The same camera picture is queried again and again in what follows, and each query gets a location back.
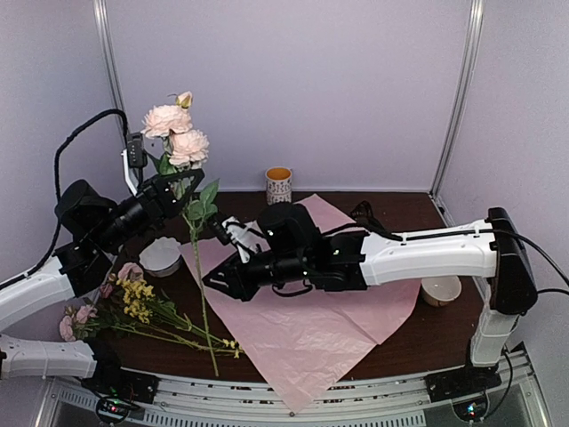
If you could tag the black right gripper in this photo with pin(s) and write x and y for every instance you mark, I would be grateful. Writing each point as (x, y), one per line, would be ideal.
(237, 288)

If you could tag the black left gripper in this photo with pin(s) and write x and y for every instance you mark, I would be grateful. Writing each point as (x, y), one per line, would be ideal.
(159, 201)

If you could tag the pink rose stem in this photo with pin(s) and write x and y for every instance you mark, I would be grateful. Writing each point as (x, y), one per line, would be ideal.
(186, 149)

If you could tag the fake flower bunch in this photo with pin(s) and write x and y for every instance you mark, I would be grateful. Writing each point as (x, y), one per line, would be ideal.
(128, 304)

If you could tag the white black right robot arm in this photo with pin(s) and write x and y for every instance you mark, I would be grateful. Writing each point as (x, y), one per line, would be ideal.
(287, 246)

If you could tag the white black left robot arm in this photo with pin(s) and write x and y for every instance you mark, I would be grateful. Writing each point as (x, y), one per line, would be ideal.
(99, 228)

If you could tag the white scalloped bowl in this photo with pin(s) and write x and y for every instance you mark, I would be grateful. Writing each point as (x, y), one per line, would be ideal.
(161, 258)

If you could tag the floral ceramic mug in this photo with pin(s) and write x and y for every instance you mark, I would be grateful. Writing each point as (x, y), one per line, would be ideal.
(279, 185)

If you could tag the black printed ribbon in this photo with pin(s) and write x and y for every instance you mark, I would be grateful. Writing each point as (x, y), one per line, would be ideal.
(362, 214)

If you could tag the white round bowl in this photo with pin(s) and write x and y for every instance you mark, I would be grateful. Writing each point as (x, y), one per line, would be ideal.
(438, 292)

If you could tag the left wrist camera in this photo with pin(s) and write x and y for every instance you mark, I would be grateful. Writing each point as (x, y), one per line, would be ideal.
(134, 159)

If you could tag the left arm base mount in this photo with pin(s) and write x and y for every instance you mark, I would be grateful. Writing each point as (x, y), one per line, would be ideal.
(119, 398)

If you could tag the left aluminium frame post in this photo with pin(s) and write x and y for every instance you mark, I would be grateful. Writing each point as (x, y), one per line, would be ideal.
(103, 28)

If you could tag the aluminium frame post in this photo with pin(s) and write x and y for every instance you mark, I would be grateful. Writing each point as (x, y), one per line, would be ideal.
(103, 28)
(468, 64)

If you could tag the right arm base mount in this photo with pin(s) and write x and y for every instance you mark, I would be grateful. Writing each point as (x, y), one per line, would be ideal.
(466, 388)

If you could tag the right aluminium frame post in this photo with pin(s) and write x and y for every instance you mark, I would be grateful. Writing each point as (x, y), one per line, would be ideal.
(468, 64)

